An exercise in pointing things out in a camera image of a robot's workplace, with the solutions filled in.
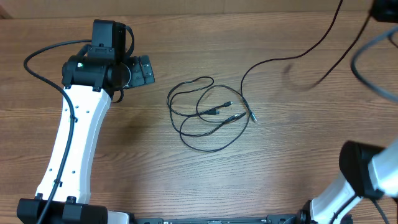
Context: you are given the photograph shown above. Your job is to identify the long thin black cable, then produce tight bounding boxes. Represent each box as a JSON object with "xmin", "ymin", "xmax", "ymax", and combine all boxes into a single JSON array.
[{"xmin": 239, "ymin": 0, "xmax": 373, "ymax": 123}]

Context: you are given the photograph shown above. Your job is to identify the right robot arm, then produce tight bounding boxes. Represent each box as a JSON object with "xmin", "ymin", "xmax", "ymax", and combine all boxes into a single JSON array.
[{"xmin": 286, "ymin": 1, "xmax": 397, "ymax": 223}]

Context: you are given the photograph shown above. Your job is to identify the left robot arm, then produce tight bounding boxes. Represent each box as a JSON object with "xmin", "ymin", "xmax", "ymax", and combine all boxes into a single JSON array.
[{"xmin": 17, "ymin": 19, "xmax": 155, "ymax": 223}]

